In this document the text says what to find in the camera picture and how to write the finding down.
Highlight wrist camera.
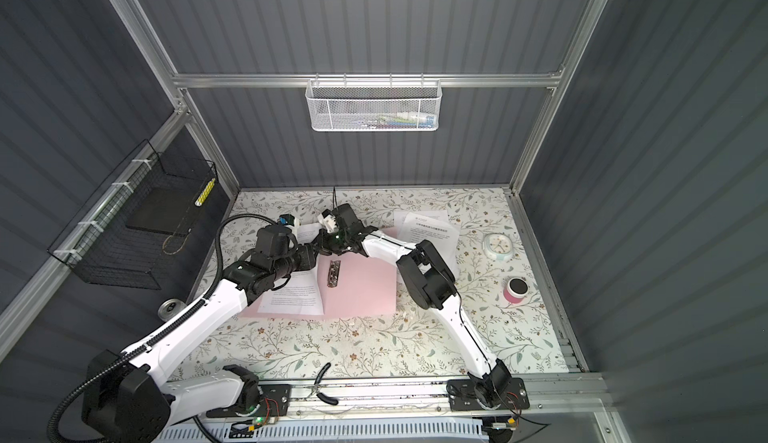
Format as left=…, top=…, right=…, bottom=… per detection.
left=277, top=214, right=300, bottom=228
left=318, top=210, right=338, bottom=234

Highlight white round tape dispenser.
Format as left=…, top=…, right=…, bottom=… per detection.
left=481, top=233, right=515, bottom=262

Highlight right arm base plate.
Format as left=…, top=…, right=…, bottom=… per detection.
left=446, top=377, right=530, bottom=412

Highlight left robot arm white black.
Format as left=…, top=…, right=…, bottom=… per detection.
left=68, top=224, right=319, bottom=442

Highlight white wire mesh basket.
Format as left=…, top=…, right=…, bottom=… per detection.
left=305, top=79, right=443, bottom=132

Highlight black wire mesh basket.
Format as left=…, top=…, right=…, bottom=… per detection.
left=48, top=145, right=218, bottom=290

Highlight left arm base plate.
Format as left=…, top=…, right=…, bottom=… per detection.
left=205, top=384, right=292, bottom=418

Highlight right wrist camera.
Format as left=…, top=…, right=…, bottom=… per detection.
left=318, top=210, right=338, bottom=234

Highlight metal folder clip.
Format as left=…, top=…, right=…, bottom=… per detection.
left=327, top=260, right=341, bottom=288

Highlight yellow marker in basket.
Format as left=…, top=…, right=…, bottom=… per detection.
left=194, top=177, right=217, bottom=207

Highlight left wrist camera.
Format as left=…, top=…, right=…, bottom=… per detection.
left=277, top=214, right=300, bottom=228

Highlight black corrugated cable hose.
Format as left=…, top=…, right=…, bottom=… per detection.
left=46, top=213, right=280, bottom=443

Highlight silver drink can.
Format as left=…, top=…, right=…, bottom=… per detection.
left=157, top=298, right=184, bottom=322

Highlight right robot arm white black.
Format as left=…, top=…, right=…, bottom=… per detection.
left=313, top=204, right=512, bottom=408

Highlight printed white paper sheet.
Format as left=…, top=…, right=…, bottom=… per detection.
left=257, top=227, right=324, bottom=317

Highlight black pad in basket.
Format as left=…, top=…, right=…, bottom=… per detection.
left=126, top=188, right=202, bottom=236

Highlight pink file folder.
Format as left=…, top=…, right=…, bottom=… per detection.
left=240, top=253, right=397, bottom=321

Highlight white ventilated cable duct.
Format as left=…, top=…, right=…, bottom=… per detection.
left=153, top=417, right=490, bottom=443

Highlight pink tape roll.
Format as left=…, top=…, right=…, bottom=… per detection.
left=503, top=277, right=530, bottom=304

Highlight white paper sheet underneath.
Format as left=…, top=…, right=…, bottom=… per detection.
left=394, top=210, right=460, bottom=278

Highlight pens in white basket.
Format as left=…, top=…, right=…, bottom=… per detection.
left=352, top=112, right=438, bottom=129

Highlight black handled pliers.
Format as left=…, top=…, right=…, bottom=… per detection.
left=311, top=361, right=341, bottom=407

